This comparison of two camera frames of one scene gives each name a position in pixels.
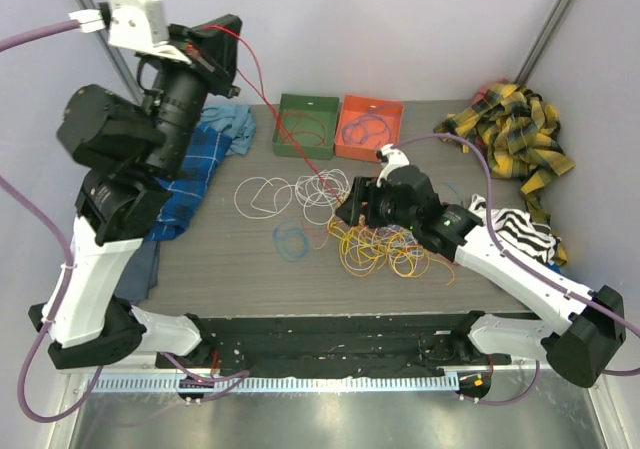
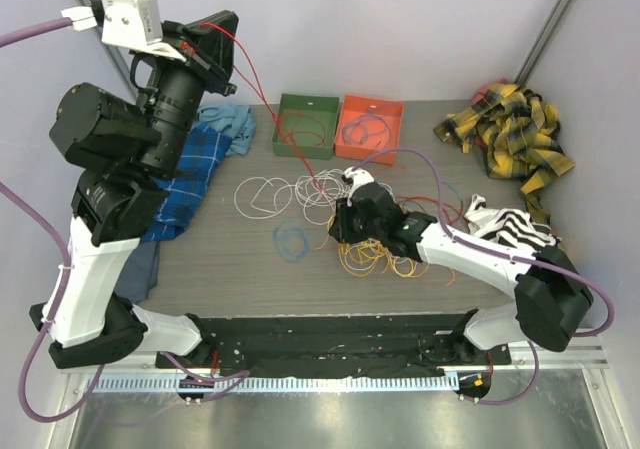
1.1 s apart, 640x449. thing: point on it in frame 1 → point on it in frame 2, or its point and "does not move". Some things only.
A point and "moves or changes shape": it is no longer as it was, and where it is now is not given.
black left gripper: (214, 49) does not move
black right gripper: (363, 191) → (341, 229)
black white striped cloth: (518, 231) does not move
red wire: (264, 94) moves or changes shape
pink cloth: (483, 88) does not move
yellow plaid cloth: (522, 136) does not move
